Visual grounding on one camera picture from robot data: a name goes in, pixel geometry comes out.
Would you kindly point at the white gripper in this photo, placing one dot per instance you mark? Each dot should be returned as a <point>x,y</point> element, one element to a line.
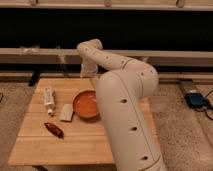
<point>88,69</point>

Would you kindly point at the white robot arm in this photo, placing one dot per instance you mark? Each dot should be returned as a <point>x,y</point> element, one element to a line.
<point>118,91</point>

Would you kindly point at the blue device on floor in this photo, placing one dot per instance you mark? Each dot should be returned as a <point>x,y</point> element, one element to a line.
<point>195,100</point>

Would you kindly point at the beige sponge block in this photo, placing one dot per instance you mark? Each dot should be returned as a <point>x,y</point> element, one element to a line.
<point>66,113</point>

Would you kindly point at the red chili pepper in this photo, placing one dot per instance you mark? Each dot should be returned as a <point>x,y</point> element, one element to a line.
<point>54,130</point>

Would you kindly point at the long white rail shelf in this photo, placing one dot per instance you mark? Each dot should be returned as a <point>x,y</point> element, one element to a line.
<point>49,56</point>

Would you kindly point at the white toothpaste tube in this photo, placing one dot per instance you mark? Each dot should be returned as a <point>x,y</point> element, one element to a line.
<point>49,101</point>

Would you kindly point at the orange ceramic bowl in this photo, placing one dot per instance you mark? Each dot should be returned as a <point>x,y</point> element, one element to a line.
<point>85,104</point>

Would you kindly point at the wooden table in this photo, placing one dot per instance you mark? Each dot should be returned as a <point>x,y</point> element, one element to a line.
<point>84,142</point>

